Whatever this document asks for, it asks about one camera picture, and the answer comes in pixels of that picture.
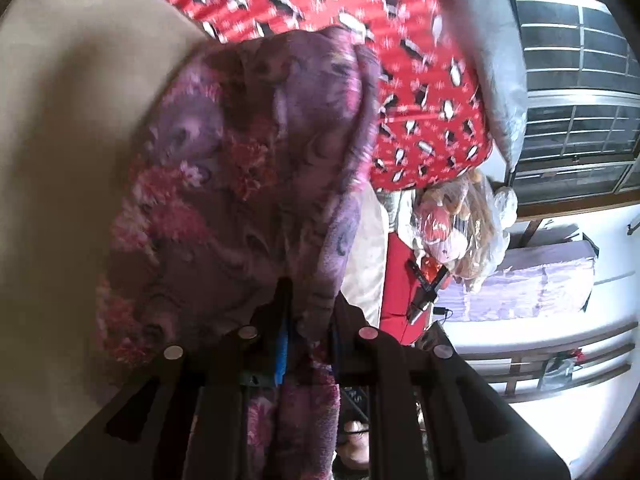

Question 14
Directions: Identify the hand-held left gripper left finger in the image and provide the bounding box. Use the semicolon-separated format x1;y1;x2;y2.
44;277;293;480

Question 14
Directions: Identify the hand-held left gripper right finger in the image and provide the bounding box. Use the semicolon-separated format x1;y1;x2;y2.
327;292;571;480

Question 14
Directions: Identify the purple floral shirt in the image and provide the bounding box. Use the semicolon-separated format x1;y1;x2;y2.
95;25;383;480

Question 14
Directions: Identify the plain red cloth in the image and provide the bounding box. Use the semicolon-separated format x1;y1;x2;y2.
379;232;451;348

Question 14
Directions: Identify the pink slipper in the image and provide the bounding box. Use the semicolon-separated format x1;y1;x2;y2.
337;420;371;471

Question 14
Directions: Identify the black hand tool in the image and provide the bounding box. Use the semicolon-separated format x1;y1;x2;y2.
406;257;451;326

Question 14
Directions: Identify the cream cloth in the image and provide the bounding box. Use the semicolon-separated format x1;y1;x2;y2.
340;187;391;328

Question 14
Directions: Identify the plastic bag of plush toys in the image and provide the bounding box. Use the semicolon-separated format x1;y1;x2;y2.
410;167;518;291

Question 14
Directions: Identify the lavender folded cloth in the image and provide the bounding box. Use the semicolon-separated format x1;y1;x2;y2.
445;240;598;323

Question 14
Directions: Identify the red penguin print blanket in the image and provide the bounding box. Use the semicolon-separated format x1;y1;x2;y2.
120;0;493;193

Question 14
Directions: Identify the beige plush blanket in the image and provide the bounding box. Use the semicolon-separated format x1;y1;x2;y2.
0;0;211;476

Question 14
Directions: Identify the window with metal grille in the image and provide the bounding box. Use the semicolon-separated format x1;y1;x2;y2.
500;0;640;206

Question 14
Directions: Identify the grey pillow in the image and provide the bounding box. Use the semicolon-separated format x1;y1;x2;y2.
435;0;530;171

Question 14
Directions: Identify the wooden rail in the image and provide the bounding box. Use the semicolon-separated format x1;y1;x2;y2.
455;322;640;401

